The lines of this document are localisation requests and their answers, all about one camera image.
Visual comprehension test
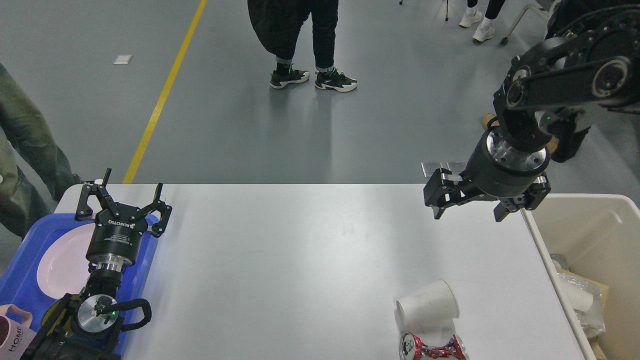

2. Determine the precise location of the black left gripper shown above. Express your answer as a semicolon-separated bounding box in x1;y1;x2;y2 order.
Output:
74;168;173;271

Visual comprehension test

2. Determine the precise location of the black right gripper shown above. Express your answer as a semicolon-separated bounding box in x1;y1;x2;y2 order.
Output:
423;129;551;223

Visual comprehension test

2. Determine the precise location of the pink plate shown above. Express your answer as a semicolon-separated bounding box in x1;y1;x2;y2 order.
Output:
36;223;95;300

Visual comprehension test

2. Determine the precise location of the white paper cup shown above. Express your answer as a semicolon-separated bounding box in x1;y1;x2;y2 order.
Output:
395;279;460;326
557;272;594;313

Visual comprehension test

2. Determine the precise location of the pink ribbed mug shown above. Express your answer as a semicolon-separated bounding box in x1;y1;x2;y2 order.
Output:
0;304;36;360

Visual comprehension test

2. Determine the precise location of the aluminium foil sheet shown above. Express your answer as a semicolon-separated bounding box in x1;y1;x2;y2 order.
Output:
562;272;606;339

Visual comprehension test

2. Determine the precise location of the brown paper bag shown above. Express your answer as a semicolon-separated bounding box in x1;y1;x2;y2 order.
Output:
556;268;610;360

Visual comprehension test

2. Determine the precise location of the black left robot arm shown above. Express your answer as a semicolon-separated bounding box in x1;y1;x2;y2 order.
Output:
21;168;173;360

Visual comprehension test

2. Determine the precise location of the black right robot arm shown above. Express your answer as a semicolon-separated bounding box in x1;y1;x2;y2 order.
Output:
423;0;639;222

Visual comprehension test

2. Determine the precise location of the right metal floor socket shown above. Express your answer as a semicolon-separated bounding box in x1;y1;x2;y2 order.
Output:
445;161;467;175

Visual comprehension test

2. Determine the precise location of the metal floor socket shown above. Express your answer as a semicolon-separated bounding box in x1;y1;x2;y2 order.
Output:
420;161;447;179
445;161;467;175

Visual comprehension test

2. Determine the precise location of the left metal floor socket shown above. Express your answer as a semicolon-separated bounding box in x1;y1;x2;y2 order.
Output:
420;161;447;179

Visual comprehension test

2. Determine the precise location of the person in tan boots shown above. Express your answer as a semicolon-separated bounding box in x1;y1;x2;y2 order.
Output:
481;0;601;163

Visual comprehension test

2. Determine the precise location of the person in green trousers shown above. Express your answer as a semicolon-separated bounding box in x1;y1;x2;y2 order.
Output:
0;65;82;239

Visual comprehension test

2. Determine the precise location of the clear plastic bottle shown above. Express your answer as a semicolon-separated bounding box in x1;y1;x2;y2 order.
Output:
550;253;570;271

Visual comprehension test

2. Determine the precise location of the beige plastic bin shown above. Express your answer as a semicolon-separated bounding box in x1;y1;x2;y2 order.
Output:
521;194;640;360

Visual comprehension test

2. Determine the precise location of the person in plain white sneakers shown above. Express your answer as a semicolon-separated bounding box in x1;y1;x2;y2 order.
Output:
458;0;506;44

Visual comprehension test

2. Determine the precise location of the crushed red soda can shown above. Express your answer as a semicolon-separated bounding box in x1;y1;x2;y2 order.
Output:
398;332;469;360

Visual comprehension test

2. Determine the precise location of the person in black-white sneakers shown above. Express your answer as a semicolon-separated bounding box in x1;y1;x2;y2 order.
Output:
247;0;359;93

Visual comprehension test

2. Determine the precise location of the white frame chair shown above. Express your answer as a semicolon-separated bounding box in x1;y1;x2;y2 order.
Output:
500;0;556;46

